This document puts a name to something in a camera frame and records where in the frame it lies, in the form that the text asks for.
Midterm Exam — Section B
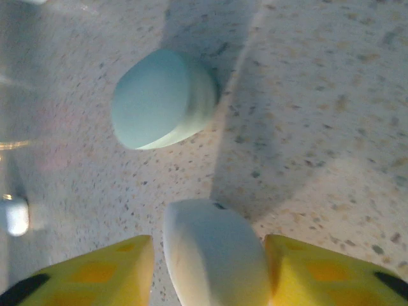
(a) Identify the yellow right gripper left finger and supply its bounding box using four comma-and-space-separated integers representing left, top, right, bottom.
0, 235, 156, 306

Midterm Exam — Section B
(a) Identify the pale wireless earbud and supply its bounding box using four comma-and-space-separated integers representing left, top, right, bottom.
110, 47, 221, 151

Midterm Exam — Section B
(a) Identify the small white rounded object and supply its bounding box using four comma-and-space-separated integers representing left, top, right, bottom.
0, 196, 30, 237

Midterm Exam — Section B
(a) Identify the white cup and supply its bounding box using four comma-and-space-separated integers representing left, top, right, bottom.
162, 198, 273, 306

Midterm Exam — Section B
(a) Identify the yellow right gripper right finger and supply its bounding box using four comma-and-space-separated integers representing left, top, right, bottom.
263, 234, 408, 306

